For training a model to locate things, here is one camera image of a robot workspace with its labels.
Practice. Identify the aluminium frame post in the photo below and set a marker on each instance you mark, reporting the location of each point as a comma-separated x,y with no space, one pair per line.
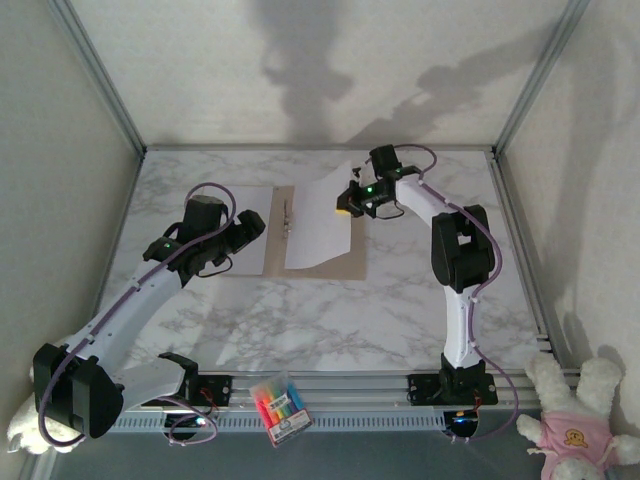
100,80
542,75

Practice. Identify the pack of coloured highlighters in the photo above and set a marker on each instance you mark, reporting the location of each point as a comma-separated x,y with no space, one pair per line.
280,405

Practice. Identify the wide aluminium base rail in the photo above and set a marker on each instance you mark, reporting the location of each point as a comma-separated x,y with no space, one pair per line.
350,395

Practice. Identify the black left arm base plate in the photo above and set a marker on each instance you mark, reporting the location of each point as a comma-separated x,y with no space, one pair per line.
220,387

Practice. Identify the metal folder fastener clip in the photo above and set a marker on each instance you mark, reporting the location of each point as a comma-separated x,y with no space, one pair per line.
287,220

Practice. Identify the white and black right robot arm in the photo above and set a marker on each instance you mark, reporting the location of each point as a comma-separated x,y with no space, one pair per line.
420,197

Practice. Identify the white plush dog toy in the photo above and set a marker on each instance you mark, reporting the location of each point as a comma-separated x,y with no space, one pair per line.
22,430

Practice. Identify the white plush rabbit pink shirt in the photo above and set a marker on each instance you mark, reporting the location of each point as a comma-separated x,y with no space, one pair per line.
570,440

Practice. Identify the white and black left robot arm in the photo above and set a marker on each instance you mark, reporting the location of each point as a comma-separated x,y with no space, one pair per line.
125,310

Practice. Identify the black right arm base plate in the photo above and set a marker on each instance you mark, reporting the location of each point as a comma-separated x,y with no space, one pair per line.
420,390

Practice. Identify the brown cardboard folder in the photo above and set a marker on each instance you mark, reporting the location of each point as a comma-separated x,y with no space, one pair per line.
275,260

